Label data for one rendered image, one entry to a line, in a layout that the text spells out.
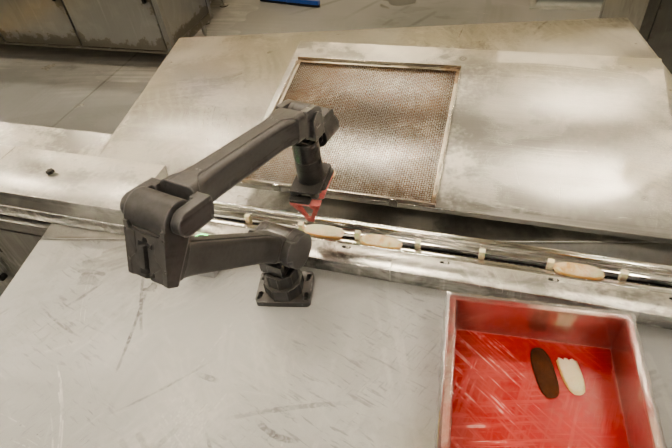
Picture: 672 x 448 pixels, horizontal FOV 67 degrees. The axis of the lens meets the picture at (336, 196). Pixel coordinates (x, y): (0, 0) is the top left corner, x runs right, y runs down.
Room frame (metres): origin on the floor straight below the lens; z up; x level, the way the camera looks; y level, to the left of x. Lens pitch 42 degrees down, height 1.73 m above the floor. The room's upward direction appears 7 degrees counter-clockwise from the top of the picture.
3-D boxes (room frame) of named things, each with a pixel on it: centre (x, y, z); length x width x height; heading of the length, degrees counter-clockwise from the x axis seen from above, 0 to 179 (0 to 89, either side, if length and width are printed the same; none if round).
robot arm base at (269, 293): (0.70, 0.14, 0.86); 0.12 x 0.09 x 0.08; 80
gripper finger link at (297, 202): (0.82, 0.06, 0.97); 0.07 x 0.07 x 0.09; 69
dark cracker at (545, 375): (0.44, -0.34, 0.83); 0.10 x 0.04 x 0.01; 175
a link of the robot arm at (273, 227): (0.72, 0.13, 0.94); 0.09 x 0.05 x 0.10; 148
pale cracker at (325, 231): (0.84, 0.04, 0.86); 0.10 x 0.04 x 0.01; 69
